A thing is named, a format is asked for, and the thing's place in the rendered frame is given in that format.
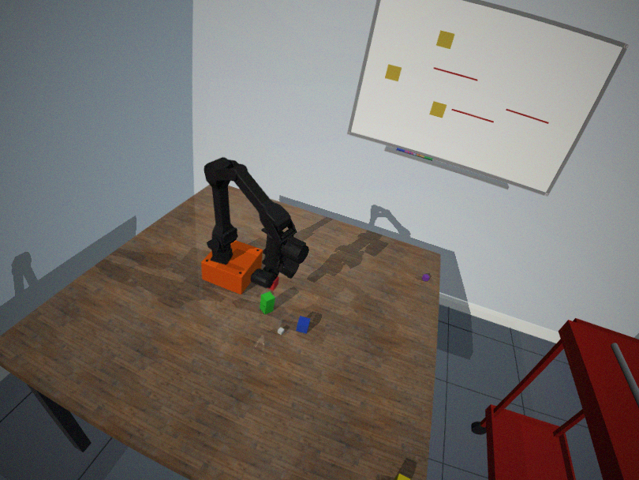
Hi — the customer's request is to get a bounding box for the green block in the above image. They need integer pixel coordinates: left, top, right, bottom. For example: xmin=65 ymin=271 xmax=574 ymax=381
xmin=260 ymin=302 xmax=274 ymax=315
xmin=261 ymin=291 xmax=275 ymax=308

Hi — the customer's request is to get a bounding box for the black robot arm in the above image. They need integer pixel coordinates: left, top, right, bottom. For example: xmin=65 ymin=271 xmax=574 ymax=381
xmin=204 ymin=157 xmax=309 ymax=279

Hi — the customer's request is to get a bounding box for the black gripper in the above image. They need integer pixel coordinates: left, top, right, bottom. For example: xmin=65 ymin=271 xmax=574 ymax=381
xmin=251 ymin=248 xmax=283 ymax=289

